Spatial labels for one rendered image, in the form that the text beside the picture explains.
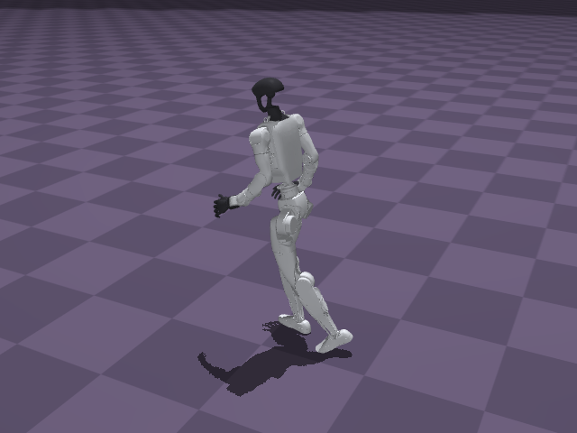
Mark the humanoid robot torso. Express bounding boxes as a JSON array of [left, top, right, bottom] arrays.
[[257, 110, 308, 221]]

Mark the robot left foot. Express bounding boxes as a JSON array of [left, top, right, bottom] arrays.
[[316, 329, 353, 353]]

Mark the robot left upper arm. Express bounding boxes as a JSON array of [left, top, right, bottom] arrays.
[[249, 126, 272, 187]]

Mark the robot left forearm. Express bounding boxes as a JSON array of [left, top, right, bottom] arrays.
[[229, 173, 266, 207]]

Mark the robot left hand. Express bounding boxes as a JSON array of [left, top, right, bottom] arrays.
[[214, 194, 239, 217]]

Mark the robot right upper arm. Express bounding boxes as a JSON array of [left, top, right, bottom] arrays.
[[292, 114, 319, 166]]

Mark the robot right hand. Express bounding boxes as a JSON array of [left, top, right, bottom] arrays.
[[271, 180, 299, 200]]

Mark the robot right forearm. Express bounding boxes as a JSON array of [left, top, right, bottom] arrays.
[[298, 161, 318, 191]]

